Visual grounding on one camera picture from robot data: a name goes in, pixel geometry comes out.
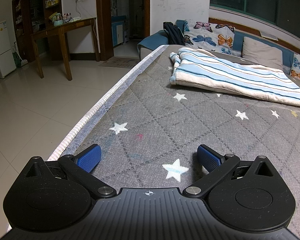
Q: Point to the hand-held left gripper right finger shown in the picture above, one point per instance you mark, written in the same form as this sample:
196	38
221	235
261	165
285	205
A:
208	158

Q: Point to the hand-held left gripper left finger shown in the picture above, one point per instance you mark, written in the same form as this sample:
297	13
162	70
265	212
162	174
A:
88	158

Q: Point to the light blue striped garment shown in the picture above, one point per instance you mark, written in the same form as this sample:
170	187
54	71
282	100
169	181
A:
227	75

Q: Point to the grey star-print mattress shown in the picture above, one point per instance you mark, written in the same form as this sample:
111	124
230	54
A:
165	130

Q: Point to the doormat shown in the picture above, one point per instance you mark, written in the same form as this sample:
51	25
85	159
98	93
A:
118	63

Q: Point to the broom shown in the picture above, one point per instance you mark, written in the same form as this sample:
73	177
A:
23	62

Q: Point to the grey pillow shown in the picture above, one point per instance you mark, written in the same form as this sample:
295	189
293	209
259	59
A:
262	52

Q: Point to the large butterfly-print cushion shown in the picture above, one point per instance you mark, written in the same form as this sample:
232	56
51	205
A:
207	37

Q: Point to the black backpack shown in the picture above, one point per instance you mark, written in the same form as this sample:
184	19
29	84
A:
175	36

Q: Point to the small butterfly-print cushion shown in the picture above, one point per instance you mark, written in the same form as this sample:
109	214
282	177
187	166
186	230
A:
298	66

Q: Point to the blue cabinet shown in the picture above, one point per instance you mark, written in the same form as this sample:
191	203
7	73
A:
118	31

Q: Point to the blue sofa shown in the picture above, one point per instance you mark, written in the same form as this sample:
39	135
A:
152	40

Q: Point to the wooden table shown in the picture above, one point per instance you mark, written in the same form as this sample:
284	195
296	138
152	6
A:
65	26

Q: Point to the book on window sill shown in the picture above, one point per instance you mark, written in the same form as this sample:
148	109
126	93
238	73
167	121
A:
268	35

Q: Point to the white refrigerator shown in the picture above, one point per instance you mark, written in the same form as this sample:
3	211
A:
2	50

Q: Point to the white cloth on table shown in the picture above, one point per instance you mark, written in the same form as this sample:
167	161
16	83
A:
75	19

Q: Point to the teal kettle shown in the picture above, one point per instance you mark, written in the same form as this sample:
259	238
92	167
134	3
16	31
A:
57	21

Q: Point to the wooden shelf cabinet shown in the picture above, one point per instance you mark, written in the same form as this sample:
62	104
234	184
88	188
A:
22	17

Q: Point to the window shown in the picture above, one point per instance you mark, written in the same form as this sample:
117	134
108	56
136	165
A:
252	0

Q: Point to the wooden door frame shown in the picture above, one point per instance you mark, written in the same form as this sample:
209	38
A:
100	17

